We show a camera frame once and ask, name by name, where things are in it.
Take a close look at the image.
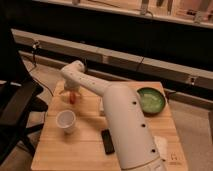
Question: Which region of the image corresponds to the black remote control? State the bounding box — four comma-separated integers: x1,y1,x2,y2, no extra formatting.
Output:
101,129,115,155

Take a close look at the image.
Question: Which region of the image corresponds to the white sponge block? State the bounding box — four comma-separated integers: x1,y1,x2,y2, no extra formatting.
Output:
154,136,168,161

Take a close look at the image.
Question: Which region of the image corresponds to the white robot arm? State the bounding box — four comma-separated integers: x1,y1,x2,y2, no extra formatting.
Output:
61,60,167,171

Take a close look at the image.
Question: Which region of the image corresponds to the black cable on floor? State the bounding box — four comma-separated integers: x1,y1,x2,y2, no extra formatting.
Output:
30,39,55,98

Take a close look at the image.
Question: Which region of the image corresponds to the black office chair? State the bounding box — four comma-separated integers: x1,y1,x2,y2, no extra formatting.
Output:
0,19,48,165

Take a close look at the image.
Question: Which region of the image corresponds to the green bowl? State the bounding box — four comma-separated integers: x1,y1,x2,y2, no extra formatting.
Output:
137,87,166,115

